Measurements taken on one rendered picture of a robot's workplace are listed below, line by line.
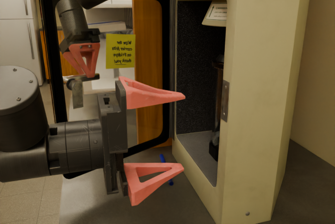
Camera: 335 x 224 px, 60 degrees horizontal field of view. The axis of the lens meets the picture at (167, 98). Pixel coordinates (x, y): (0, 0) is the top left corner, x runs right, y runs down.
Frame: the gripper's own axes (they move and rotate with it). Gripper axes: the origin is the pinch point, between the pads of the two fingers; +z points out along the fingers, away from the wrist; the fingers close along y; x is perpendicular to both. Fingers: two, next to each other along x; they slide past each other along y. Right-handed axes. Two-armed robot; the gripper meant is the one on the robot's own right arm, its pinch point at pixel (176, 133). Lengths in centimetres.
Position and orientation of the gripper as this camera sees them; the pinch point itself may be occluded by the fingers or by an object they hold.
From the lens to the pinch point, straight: 36.4
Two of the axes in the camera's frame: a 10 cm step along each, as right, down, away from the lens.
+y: 0.0, -9.5, -3.1
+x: -2.8, -2.9, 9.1
